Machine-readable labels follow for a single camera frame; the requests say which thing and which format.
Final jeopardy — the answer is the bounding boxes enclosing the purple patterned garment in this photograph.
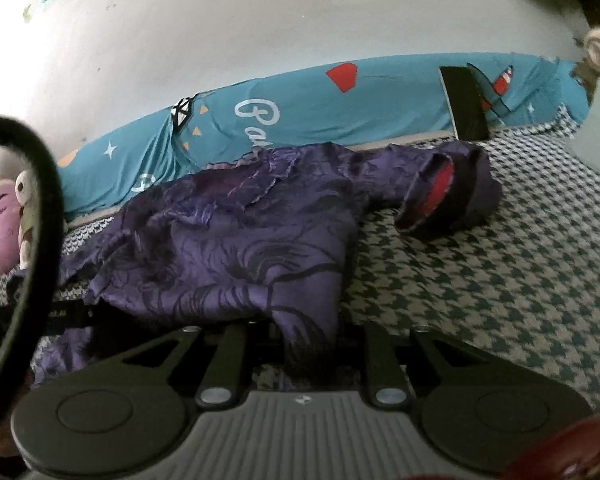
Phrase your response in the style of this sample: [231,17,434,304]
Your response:
[59,142,503,388]

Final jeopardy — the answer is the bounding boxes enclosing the blue white houndstooth mat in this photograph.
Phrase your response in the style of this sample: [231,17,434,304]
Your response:
[0,104,600,413]

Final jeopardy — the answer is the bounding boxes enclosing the beige bunny plush toy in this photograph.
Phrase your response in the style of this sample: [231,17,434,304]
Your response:
[15,170,38,270]

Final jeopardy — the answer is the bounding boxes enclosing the blue cartoon print bedsheet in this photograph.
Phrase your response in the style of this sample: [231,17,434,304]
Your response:
[58,52,588,221]

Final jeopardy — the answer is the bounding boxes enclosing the black smartphone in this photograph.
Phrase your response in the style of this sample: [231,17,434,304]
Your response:
[439,66,490,142]

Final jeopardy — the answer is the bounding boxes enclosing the pink moon plush toy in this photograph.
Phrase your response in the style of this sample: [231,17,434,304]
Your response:
[0,179,20,277]

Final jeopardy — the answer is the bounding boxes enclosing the black braided cable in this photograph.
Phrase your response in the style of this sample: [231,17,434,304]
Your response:
[0,116,66,441]

